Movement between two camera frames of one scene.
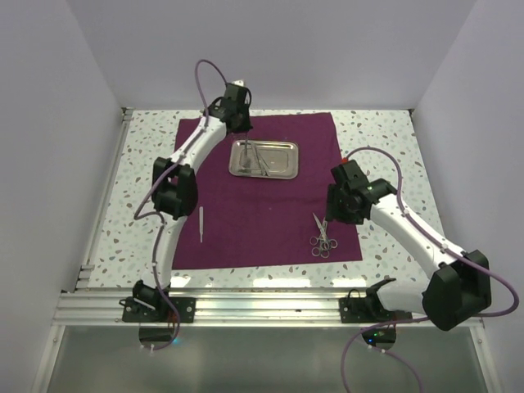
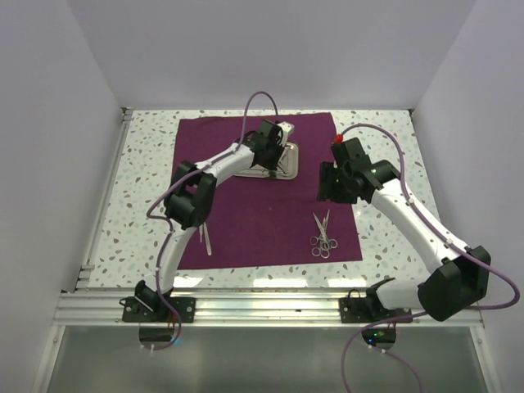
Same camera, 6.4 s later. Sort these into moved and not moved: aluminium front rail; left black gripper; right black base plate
Moved: left black gripper
Not moved: right black base plate; aluminium front rail
